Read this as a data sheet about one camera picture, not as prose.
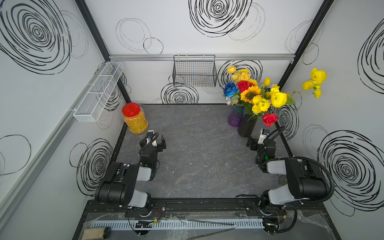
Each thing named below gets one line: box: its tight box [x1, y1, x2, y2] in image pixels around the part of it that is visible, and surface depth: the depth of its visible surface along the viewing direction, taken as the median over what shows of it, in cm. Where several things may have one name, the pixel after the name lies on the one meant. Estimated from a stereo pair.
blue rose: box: [223, 82, 239, 98], surface depth 69 cm
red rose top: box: [236, 80, 255, 93], surface depth 70 cm
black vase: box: [237, 113, 258, 138], surface depth 101 cm
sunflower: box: [240, 85, 263, 104], surface depth 69 cm
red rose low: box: [262, 113, 278, 127], surface depth 63 cm
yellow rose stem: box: [227, 65, 250, 82], surface depth 75 cm
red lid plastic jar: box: [122, 102, 149, 134], surface depth 98 cm
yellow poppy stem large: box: [252, 87, 288, 115], surface depth 54 cm
